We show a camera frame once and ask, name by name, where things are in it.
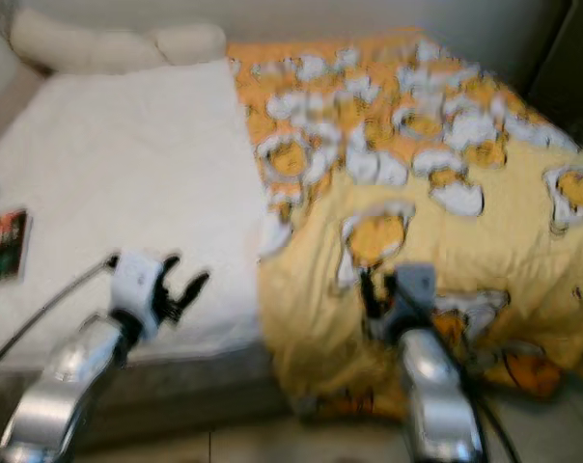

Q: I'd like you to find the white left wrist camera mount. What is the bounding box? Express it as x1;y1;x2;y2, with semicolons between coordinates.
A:
110;251;167;340

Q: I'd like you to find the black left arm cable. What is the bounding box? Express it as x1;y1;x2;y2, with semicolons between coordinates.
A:
0;256;119;377

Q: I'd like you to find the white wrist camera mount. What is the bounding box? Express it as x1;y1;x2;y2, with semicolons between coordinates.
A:
386;262;439;337
110;251;167;340

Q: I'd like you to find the beige grey wardrobe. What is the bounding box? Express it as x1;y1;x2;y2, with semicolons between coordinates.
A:
523;0;583;155

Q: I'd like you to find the white quilted mattress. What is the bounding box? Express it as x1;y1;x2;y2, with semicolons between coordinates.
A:
0;58;278;372

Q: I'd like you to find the cream bolster pillow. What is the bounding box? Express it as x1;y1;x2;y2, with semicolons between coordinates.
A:
154;21;228;67
10;8;172;76

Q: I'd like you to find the beige bed base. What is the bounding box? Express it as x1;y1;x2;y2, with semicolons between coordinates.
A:
0;347;297;449

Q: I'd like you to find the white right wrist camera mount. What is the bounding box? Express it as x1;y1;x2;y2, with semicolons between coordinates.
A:
386;262;439;337

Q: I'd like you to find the dark book with red print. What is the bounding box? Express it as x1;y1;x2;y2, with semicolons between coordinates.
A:
0;206;33;286

